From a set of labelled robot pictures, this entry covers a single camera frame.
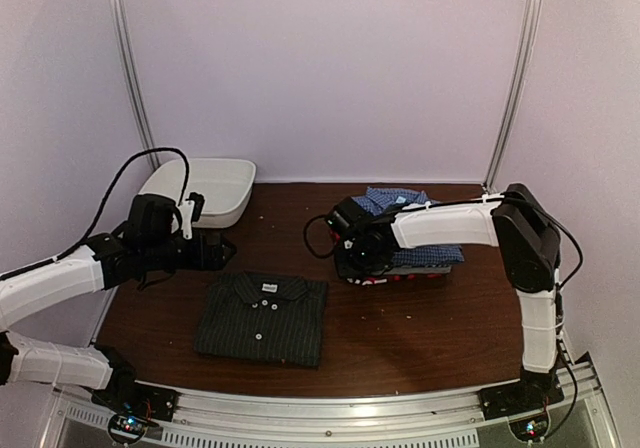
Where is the front aluminium rail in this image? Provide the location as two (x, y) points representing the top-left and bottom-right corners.
(35, 361), (622, 447)

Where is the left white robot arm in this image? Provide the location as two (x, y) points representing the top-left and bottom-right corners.
(1, 193), (237, 412)

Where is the aluminium frame post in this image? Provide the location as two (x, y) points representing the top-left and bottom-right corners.
(109, 0), (156, 150)
(482, 0), (543, 193)

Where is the left aluminium frame post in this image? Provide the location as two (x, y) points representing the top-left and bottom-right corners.
(109, 0), (156, 150)

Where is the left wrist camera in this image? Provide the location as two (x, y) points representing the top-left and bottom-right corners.
(176, 192), (205, 240)

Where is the red black shirt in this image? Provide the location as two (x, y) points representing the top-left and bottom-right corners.
(332, 224), (447, 285)

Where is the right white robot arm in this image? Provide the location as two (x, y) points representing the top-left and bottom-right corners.
(325, 184), (561, 410)

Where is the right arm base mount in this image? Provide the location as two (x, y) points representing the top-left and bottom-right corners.
(478, 367), (579, 446)

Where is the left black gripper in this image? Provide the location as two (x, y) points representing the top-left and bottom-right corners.
(142, 233), (236, 272)

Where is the black pinstriped long sleeve shirt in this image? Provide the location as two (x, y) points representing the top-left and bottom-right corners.
(194, 272), (329, 368)

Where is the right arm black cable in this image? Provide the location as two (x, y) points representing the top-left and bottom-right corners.
(303, 192), (585, 289)

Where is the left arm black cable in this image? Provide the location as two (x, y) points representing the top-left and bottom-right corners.
(0, 146), (194, 279)

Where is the grey shirt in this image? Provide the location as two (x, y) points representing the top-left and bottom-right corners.
(389, 265), (452, 276)

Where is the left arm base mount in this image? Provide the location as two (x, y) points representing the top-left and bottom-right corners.
(85, 365), (178, 447)

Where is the blue checked shirt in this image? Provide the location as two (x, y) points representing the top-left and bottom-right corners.
(352, 186), (465, 268)

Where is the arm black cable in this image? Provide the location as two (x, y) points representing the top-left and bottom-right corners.
(303, 192), (585, 289)
(0, 146), (194, 279)

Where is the white plastic tub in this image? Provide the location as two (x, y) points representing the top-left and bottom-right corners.
(139, 158), (257, 229)

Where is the right aluminium frame post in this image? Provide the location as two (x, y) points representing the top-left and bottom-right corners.
(482, 0), (543, 193)

